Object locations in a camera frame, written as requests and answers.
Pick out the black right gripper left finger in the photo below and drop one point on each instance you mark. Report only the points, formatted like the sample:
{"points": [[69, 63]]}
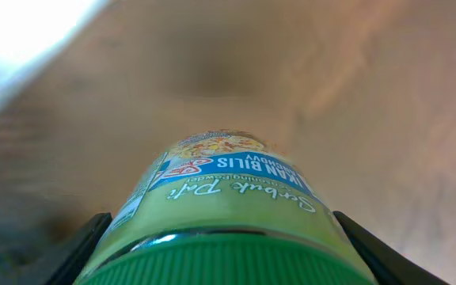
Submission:
{"points": [[67, 261]]}

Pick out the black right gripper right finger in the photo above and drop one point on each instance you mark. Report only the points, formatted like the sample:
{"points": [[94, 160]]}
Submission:
{"points": [[387, 265]]}

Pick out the green lid seasoning jar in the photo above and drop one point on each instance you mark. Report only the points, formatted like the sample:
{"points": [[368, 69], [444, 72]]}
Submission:
{"points": [[223, 207]]}

